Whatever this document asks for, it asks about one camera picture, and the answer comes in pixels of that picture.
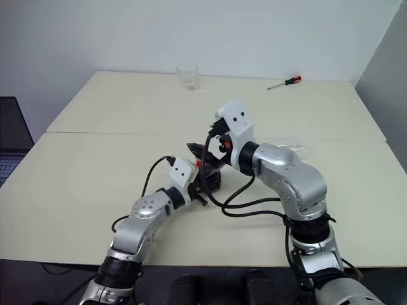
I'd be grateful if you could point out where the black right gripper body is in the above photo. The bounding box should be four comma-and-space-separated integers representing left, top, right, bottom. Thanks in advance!
209, 113, 231, 138

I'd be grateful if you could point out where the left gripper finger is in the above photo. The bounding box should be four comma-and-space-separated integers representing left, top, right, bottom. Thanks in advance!
202, 170, 223, 193
186, 142, 207, 162

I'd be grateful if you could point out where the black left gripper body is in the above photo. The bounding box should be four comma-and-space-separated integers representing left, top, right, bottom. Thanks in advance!
189, 177, 210, 208

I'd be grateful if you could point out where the small dark drink bottle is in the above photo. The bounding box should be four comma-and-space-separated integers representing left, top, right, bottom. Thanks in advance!
195, 141, 231, 179

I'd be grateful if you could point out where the clear wine glass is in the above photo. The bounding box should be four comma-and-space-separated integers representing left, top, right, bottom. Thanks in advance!
275, 139, 314, 159

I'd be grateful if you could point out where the clear glass tumbler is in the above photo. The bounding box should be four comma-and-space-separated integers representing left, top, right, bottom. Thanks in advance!
176, 62, 199, 92

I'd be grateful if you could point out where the dark rounded object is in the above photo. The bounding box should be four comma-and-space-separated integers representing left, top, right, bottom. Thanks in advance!
243, 269, 274, 305
171, 274, 204, 305

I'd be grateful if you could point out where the dark laptop computer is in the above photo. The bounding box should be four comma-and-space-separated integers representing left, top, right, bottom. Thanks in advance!
0, 96, 35, 188

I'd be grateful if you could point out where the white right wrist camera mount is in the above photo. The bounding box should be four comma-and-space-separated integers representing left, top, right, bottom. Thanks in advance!
217, 98, 255, 169

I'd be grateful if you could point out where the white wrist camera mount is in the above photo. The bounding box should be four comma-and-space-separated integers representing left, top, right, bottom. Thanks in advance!
217, 98, 255, 169
167, 158, 200, 207

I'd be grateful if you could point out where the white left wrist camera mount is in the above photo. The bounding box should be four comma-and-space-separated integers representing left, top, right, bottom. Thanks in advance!
167, 158, 200, 207

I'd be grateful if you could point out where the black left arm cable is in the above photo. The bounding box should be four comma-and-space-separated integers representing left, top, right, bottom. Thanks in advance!
111, 154, 176, 233

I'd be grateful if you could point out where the orange black handled screwdriver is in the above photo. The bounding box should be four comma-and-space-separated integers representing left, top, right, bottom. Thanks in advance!
266, 75, 302, 91

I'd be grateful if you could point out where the thin black floor cable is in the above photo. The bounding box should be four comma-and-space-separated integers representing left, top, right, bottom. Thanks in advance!
41, 262, 96, 301

